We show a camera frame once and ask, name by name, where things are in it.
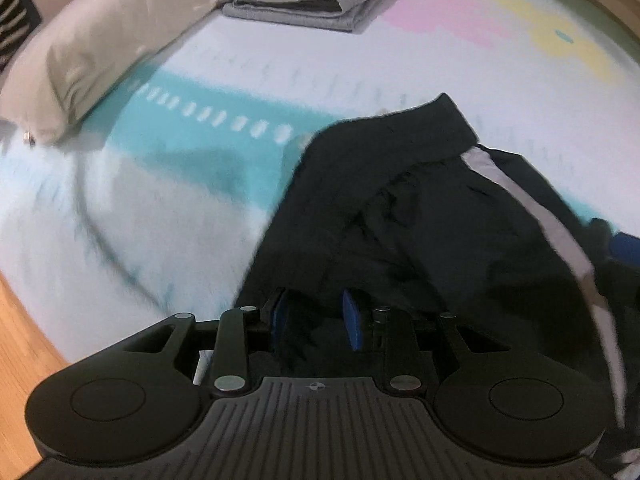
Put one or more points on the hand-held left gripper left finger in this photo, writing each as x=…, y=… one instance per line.
x=279, y=312

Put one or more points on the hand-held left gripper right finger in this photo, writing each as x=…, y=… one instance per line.
x=352, y=321

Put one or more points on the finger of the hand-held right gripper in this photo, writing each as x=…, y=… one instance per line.
x=625, y=247

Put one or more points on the black pants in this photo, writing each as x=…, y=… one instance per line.
x=425, y=220

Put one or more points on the floral printed blanket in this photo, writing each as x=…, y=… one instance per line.
x=210, y=175

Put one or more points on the beige pillow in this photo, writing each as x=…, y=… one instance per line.
x=100, y=45

